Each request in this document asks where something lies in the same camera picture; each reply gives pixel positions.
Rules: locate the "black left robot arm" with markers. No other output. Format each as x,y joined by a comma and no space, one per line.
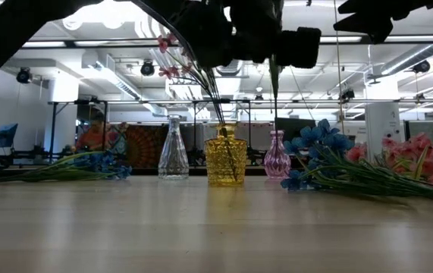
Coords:
4,30

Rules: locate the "red artificial tulip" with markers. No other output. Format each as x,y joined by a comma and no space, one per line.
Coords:
275,81

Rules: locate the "person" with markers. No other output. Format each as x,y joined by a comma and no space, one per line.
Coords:
91,140

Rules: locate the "black background metal frame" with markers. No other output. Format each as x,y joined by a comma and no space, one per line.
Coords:
144,101

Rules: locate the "pink glass vase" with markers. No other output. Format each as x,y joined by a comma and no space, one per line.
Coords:
277,163

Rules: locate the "silver ventilation duct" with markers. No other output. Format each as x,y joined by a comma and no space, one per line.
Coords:
413,57

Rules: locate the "black computer monitor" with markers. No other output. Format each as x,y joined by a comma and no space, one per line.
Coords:
292,127

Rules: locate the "blue artificial flower bunch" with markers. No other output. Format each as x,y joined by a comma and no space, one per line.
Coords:
102,163
326,138

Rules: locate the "black ceiling spotlight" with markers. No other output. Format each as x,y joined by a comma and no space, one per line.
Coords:
422,66
347,95
24,76
147,69

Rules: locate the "clear glass vase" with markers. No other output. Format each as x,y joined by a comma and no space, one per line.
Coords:
173,159

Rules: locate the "yellow glass vase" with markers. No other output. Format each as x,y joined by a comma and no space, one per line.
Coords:
225,163

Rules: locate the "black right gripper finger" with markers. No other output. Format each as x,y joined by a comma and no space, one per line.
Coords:
368,7
371,26

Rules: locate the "white tower unit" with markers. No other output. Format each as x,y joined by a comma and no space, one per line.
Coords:
383,129

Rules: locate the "black aluminium table frame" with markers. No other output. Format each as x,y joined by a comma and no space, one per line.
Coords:
144,171

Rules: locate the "colourful mandala tapestry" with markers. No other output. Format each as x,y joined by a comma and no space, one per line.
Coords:
146,146

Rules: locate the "blue computer monitor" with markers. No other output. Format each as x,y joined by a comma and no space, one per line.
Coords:
7,134

